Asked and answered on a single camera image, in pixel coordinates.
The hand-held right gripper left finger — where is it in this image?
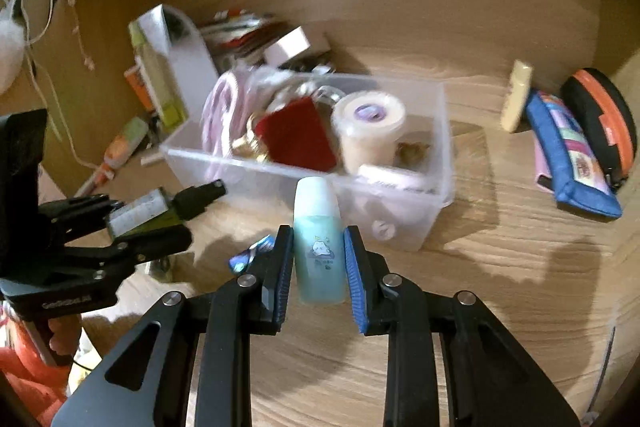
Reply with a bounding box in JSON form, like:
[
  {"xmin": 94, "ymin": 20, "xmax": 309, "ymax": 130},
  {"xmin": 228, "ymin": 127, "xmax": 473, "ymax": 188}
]
[{"xmin": 50, "ymin": 224, "xmax": 295, "ymax": 427}]

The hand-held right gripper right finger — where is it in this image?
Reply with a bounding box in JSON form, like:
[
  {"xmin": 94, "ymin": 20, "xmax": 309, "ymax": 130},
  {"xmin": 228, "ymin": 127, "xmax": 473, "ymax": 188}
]
[{"xmin": 344, "ymin": 227, "xmax": 581, "ymax": 427}]

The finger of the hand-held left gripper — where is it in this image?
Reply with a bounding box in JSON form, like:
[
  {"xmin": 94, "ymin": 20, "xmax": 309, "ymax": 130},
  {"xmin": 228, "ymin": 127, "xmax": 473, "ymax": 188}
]
[
  {"xmin": 64, "ymin": 225, "xmax": 194, "ymax": 281},
  {"xmin": 39, "ymin": 194, "xmax": 126, "ymax": 251}
]

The small dark spray bottle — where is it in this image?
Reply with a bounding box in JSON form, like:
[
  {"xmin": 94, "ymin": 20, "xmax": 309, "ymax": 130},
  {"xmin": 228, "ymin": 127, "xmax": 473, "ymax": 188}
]
[{"xmin": 107, "ymin": 179, "xmax": 229, "ymax": 239}]

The small teal bottle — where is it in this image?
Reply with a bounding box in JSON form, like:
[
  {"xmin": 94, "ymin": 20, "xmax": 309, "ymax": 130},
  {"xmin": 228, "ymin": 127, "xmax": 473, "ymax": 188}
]
[{"xmin": 292, "ymin": 176, "xmax": 349, "ymax": 306}]

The clear plastic storage box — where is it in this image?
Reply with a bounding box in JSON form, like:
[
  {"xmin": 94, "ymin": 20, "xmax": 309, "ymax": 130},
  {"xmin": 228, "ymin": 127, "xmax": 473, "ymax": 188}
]
[{"xmin": 160, "ymin": 68, "xmax": 454, "ymax": 254}]

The red velvet pouch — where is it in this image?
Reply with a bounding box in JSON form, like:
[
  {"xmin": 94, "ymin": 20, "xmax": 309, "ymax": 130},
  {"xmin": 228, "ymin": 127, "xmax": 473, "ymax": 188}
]
[{"xmin": 257, "ymin": 98, "xmax": 339, "ymax": 171}]

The pink rope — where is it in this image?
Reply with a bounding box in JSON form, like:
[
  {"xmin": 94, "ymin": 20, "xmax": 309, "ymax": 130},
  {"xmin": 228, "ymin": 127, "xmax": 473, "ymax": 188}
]
[{"xmin": 201, "ymin": 68, "xmax": 263, "ymax": 175}]

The wooden desktop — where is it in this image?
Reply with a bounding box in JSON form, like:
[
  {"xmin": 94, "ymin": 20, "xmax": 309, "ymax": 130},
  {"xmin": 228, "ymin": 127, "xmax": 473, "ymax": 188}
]
[{"xmin": 30, "ymin": 42, "xmax": 640, "ymax": 427}]

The person's left hand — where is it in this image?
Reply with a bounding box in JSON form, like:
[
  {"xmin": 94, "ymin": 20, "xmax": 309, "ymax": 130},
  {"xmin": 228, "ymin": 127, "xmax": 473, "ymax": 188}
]
[{"xmin": 50, "ymin": 314, "xmax": 85, "ymax": 359}]

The shiny blue wrapper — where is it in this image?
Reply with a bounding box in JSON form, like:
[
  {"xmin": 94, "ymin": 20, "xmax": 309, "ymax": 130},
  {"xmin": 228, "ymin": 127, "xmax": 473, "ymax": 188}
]
[{"xmin": 229, "ymin": 234, "xmax": 275, "ymax": 277}]

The pink pen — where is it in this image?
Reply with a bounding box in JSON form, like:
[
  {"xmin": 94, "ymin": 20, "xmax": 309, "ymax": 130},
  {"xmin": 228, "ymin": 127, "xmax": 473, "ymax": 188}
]
[{"xmin": 74, "ymin": 171, "xmax": 109, "ymax": 198}]

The orange and green glue bottle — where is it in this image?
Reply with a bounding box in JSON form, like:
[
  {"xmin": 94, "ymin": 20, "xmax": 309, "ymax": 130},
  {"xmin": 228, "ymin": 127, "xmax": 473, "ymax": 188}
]
[{"xmin": 96, "ymin": 116, "xmax": 152, "ymax": 181}]

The orange box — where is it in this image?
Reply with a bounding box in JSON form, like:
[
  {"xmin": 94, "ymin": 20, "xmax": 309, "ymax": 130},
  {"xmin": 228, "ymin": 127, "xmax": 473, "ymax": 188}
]
[{"xmin": 123, "ymin": 64, "xmax": 154, "ymax": 111}]

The white fluffy ball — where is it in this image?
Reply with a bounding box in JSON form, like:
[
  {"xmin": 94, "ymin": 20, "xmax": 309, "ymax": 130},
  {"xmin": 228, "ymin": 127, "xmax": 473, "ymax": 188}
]
[{"xmin": 0, "ymin": 6, "xmax": 27, "ymax": 94}]

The orange garment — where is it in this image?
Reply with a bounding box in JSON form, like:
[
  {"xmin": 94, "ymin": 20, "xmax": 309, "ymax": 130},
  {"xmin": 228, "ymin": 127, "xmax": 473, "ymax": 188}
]
[{"xmin": 0, "ymin": 302, "xmax": 71, "ymax": 413}]

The tall green spray bottle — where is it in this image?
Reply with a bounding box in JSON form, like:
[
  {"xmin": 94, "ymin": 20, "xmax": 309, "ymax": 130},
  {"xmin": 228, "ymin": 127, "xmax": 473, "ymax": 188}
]
[{"xmin": 128, "ymin": 19, "xmax": 189, "ymax": 134}]

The pink and white box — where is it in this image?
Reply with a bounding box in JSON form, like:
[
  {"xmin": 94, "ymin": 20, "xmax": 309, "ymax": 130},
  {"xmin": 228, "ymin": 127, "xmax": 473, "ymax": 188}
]
[{"xmin": 263, "ymin": 26, "xmax": 332, "ymax": 68}]

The stack of booklets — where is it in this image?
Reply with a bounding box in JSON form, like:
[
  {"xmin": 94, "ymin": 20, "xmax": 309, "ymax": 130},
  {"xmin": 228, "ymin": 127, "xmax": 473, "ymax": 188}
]
[{"xmin": 199, "ymin": 9, "xmax": 292, "ymax": 60}]

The small beige tube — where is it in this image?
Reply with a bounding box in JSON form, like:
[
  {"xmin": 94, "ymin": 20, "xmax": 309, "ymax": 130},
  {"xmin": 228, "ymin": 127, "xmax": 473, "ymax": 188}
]
[{"xmin": 500, "ymin": 59, "xmax": 534, "ymax": 134}]

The blue pencil pouch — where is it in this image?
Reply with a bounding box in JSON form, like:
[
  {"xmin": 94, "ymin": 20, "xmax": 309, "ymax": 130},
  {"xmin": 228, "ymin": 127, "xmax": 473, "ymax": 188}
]
[{"xmin": 524, "ymin": 90, "xmax": 624, "ymax": 221}]

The black and orange zip case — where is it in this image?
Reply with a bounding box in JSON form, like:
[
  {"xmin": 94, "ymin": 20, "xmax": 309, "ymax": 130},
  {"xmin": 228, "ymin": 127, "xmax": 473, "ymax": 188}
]
[{"xmin": 559, "ymin": 68, "xmax": 639, "ymax": 194}]

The white cable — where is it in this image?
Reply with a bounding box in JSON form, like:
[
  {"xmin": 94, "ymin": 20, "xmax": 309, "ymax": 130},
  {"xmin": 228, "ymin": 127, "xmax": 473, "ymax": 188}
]
[{"xmin": 20, "ymin": 0, "xmax": 101, "ymax": 170}]

